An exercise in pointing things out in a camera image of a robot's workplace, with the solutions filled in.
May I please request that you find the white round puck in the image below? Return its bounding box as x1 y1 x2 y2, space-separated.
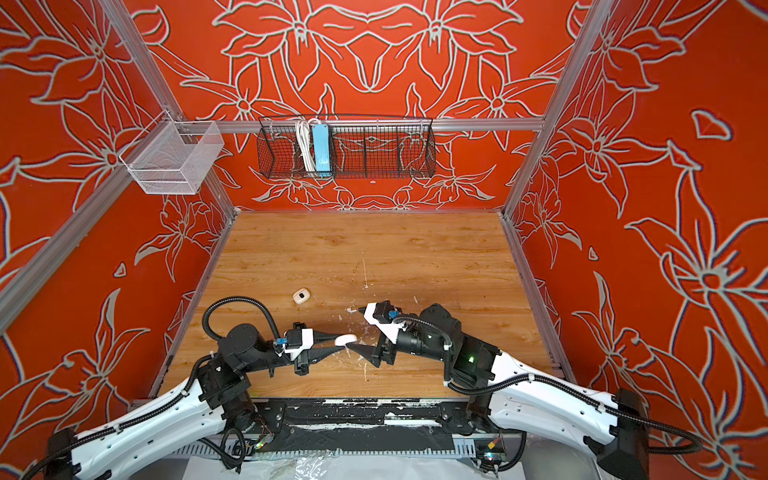
334 334 358 347

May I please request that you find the white earbud charging case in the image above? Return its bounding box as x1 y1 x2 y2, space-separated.
292 288 311 305

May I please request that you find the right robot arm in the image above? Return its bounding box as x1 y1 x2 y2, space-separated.
358 301 703 479

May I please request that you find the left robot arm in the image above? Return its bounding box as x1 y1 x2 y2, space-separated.
24 296 357 479

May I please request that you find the blue white box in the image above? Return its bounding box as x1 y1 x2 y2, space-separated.
312 123 331 176

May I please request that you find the clear plastic bin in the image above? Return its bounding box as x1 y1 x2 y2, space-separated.
120 121 224 195

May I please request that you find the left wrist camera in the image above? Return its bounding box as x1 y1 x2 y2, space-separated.
274 322 315 361

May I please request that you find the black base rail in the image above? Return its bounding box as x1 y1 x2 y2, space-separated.
226 398 521 459

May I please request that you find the black wire basket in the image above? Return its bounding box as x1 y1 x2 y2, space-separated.
256 115 437 180

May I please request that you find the white coiled cable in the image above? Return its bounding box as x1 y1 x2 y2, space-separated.
295 119 317 174

